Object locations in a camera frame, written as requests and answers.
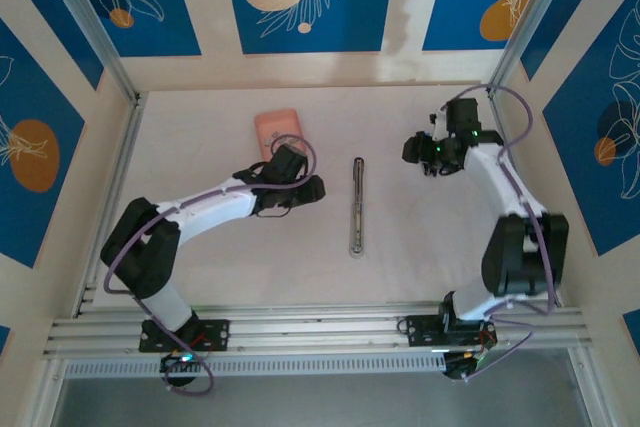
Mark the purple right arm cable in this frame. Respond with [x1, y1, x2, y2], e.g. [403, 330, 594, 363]
[439, 85, 557, 383]

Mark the aluminium rail beam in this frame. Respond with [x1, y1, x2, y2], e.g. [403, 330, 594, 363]
[42, 300, 597, 362]

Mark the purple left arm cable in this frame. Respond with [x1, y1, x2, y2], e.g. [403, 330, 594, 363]
[103, 134, 320, 397]

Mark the aluminium corner post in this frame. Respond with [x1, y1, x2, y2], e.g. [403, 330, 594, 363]
[37, 0, 142, 104]
[486, 0, 577, 98]

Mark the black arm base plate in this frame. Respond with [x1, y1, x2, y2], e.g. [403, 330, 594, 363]
[401, 314, 500, 348]
[138, 318, 232, 354]

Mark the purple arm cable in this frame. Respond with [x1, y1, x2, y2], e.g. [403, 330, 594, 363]
[103, 134, 320, 397]
[439, 85, 557, 383]

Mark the black and silver stapler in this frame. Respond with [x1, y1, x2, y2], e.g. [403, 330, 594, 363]
[347, 157, 367, 261]

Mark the black controller board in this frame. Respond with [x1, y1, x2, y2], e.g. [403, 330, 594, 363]
[442, 349, 486, 382]
[159, 350, 206, 374]

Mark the grey slotted cable duct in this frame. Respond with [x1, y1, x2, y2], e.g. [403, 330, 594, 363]
[63, 356, 447, 379]

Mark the aluminium side rail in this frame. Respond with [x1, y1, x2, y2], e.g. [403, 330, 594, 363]
[72, 91, 148, 319]
[488, 89, 565, 308]

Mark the pink plastic tray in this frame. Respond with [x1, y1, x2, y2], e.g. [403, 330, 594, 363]
[253, 107, 305, 162]

